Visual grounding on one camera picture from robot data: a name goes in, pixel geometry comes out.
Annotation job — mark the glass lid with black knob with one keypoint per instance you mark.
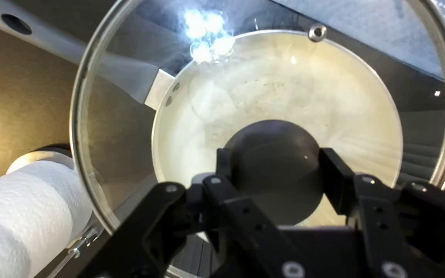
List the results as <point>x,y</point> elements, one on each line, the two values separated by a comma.
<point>279,171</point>

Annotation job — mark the blue cloth towel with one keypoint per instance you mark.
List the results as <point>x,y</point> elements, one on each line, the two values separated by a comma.
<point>387,25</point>

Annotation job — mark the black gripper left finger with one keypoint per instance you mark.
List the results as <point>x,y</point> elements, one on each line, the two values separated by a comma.
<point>244,226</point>

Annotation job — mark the white paper towel roll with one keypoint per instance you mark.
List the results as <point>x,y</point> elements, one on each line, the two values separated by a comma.
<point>16,222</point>

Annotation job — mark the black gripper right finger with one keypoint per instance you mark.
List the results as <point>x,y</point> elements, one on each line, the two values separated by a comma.
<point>387,222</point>

